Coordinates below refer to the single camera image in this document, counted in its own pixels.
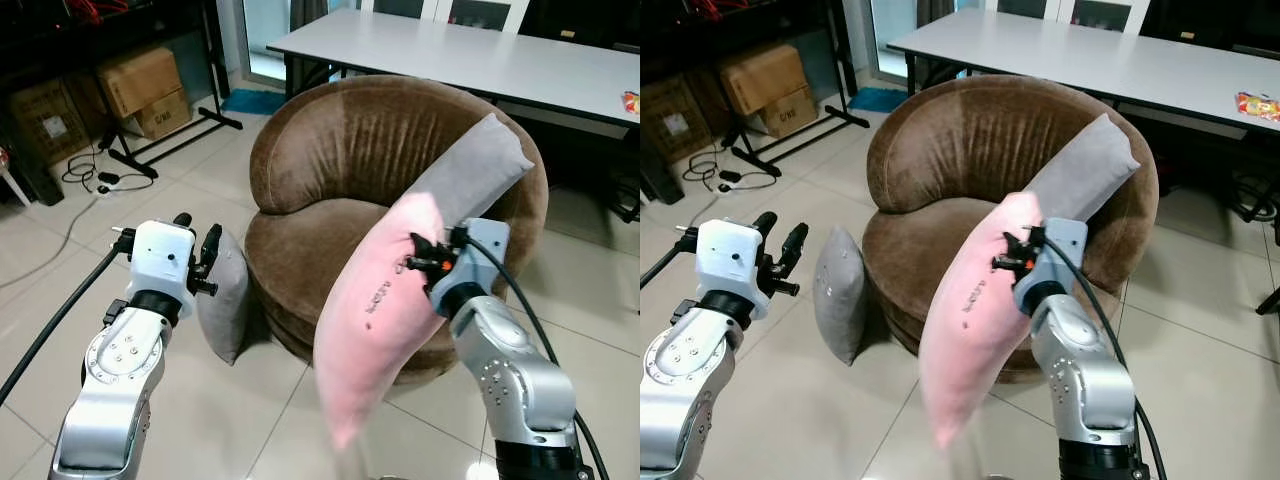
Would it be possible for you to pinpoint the dark cardboard box with label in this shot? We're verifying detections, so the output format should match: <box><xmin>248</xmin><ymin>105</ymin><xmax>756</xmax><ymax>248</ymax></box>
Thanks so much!
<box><xmin>640</xmin><ymin>75</ymin><xmax>713</xmax><ymax>166</ymax></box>
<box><xmin>8</xmin><ymin>80</ymin><xmax>86</xmax><ymax>166</ymax></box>

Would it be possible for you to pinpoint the pink pillow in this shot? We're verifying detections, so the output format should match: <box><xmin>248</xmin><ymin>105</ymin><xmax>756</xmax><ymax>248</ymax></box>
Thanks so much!
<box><xmin>918</xmin><ymin>192</ymin><xmax>1051</xmax><ymax>451</ymax></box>
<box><xmin>313</xmin><ymin>192</ymin><xmax>471</xmax><ymax>451</ymax></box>

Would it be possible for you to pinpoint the black cable bundle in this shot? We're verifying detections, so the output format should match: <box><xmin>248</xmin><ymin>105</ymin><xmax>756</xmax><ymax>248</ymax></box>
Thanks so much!
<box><xmin>605</xmin><ymin>178</ymin><xmax>641</xmax><ymax>224</ymax></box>
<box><xmin>1232</xmin><ymin>172</ymin><xmax>1280</xmax><ymax>224</ymax></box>

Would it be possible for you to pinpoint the grey pillow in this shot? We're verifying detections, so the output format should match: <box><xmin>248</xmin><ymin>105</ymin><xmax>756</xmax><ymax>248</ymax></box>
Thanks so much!
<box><xmin>1022</xmin><ymin>112</ymin><xmax>1141</xmax><ymax>226</ymax></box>
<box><xmin>813</xmin><ymin>226</ymin><xmax>869</xmax><ymax>366</ymax></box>
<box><xmin>405</xmin><ymin>112</ymin><xmax>536</xmax><ymax>241</ymax></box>
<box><xmin>195</xmin><ymin>228</ymin><xmax>251</xmax><ymax>366</ymax></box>

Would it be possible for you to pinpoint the blue floor mat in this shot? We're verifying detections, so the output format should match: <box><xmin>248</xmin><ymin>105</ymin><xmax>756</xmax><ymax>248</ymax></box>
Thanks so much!
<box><xmin>850</xmin><ymin>88</ymin><xmax>909</xmax><ymax>114</ymax></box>
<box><xmin>222</xmin><ymin>88</ymin><xmax>286</xmax><ymax>116</ymax></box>

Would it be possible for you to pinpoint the white glass-door cabinet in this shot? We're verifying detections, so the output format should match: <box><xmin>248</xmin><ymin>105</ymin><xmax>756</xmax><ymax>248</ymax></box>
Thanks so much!
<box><xmin>985</xmin><ymin>0</ymin><xmax>1151</xmax><ymax>36</ymax></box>
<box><xmin>355</xmin><ymin>0</ymin><xmax>531</xmax><ymax>36</ymax></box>

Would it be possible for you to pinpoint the thin floor cable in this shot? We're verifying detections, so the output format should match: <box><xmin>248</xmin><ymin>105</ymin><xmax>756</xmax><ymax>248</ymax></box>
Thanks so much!
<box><xmin>0</xmin><ymin>150</ymin><xmax>156</xmax><ymax>291</ymax></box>
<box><xmin>685</xmin><ymin>150</ymin><xmax>776</xmax><ymax>197</ymax></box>

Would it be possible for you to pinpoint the black metal rack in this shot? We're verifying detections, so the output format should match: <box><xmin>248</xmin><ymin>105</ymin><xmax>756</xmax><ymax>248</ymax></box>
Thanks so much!
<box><xmin>730</xmin><ymin>0</ymin><xmax>869</xmax><ymax>179</ymax></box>
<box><xmin>100</xmin><ymin>0</ymin><xmax>244</xmax><ymax>181</ymax></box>

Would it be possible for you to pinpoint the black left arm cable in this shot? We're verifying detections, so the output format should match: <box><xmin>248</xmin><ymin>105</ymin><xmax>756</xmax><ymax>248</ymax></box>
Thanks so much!
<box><xmin>640</xmin><ymin>235</ymin><xmax>698</xmax><ymax>288</ymax></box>
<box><xmin>0</xmin><ymin>235</ymin><xmax>136</xmax><ymax>406</ymax></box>

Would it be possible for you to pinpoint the brown round sofa chair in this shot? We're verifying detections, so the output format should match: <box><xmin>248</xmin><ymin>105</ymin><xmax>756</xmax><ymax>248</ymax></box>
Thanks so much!
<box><xmin>862</xmin><ymin>75</ymin><xmax>1161</xmax><ymax>386</ymax></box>
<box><xmin>245</xmin><ymin>75</ymin><xmax>549</xmax><ymax>386</ymax></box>

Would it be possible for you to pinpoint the small light cardboard box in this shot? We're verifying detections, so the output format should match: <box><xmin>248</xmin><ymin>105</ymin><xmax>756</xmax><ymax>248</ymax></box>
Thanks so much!
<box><xmin>762</xmin><ymin>88</ymin><xmax>816</xmax><ymax>139</ymax></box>
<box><xmin>135</xmin><ymin>90</ymin><xmax>193</xmax><ymax>141</ymax></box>

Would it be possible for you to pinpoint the long white table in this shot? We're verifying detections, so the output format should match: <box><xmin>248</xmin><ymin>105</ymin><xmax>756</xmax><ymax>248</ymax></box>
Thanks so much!
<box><xmin>267</xmin><ymin>10</ymin><xmax>641</xmax><ymax>126</ymax></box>
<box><xmin>887</xmin><ymin>8</ymin><xmax>1280</xmax><ymax>136</ymax></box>

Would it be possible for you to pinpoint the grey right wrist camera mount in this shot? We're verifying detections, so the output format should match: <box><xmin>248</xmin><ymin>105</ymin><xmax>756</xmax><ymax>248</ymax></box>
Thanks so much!
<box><xmin>1012</xmin><ymin>218</ymin><xmax>1089</xmax><ymax>296</ymax></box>
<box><xmin>430</xmin><ymin>218</ymin><xmax>511</xmax><ymax>306</ymax></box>

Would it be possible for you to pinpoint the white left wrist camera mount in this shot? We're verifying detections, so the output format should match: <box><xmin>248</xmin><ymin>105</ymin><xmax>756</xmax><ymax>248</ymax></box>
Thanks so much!
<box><xmin>128</xmin><ymin>220</ymin><xmax>198</xmax><ymax>301</ymax></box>
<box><xmin>695</xmin><ymin>218</ymin><xmax>766</xmax><ymax>299</ymax></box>

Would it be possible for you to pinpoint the black desk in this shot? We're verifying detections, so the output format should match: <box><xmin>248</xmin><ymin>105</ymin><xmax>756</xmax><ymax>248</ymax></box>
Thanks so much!
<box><xmin>640</xmin><ymin>0</ymin><xmax>851</xmax><ymax>206</ymax></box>
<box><xmin>0</xmin><ymin>0</ymin><xmax>226</xmax><ymax>206</ymax></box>

